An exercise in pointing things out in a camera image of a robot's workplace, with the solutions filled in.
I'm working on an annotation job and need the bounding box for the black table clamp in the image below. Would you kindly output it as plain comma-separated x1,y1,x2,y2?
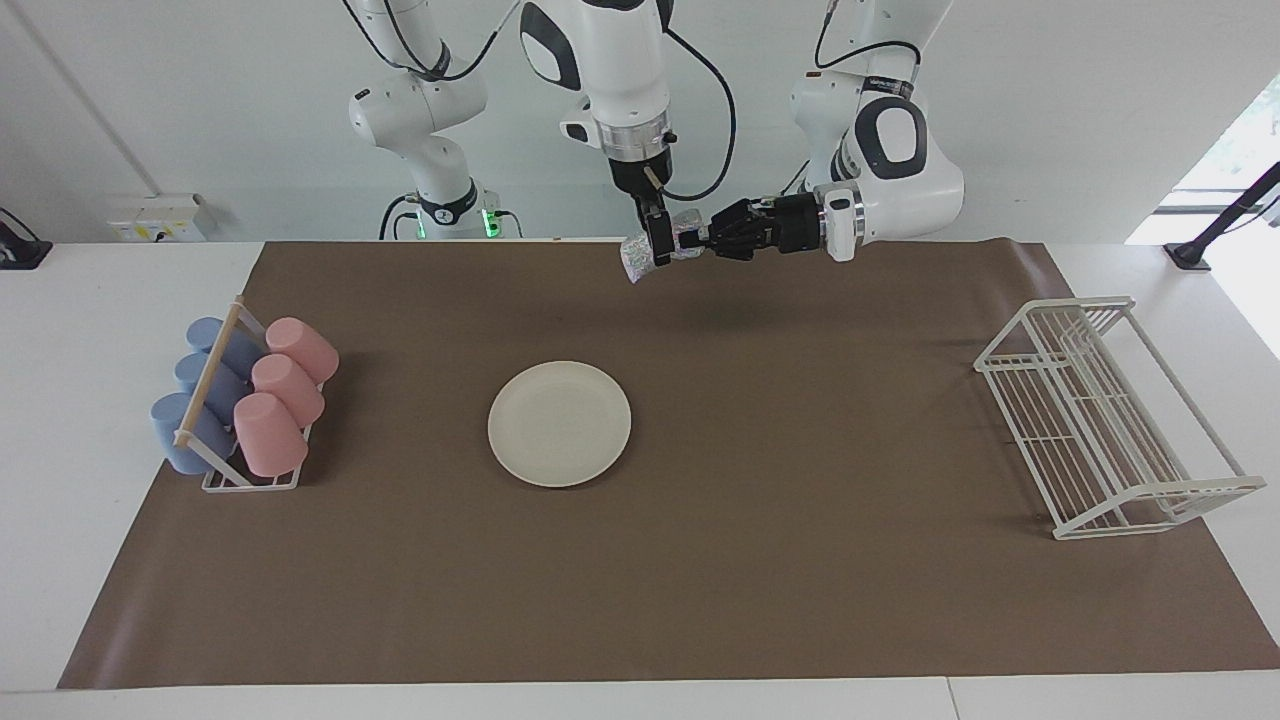
0,207,53,269

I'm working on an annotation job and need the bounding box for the brown table mat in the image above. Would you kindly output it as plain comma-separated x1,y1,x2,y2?
57,238,1280,691

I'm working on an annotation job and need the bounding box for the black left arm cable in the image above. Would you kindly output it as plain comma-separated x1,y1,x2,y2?
814,0,922,77

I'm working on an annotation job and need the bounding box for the clear crinkly packet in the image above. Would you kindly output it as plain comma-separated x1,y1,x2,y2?
620,210,711,286

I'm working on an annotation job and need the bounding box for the pink plastic cup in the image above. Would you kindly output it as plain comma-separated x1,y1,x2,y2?
251,353,326,426
233,392,309,478
265,317,340,386

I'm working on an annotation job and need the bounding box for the cream round plate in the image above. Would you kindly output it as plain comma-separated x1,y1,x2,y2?
487,360,633,489

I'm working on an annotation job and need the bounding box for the black right base cable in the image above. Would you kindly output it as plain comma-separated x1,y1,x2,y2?
378,193,421,241

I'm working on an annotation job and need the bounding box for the white wall socket box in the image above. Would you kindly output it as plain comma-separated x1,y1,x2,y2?
108,193,217,244

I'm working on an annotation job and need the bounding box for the white wire cup holder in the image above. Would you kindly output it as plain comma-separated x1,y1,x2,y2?
173,295,323,493

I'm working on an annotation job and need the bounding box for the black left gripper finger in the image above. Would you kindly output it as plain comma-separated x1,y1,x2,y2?
687,228,777,264
709,197,777,240

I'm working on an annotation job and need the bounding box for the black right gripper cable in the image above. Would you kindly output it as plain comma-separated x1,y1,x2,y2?
660,28,738,201

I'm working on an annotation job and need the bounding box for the blue plastic cup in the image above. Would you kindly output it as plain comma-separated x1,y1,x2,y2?
175,352,251,421
150,392,237,475
186,317,263,376

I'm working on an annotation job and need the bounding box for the white wire dish rack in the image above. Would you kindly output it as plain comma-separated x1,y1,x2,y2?
974,295,1267,541

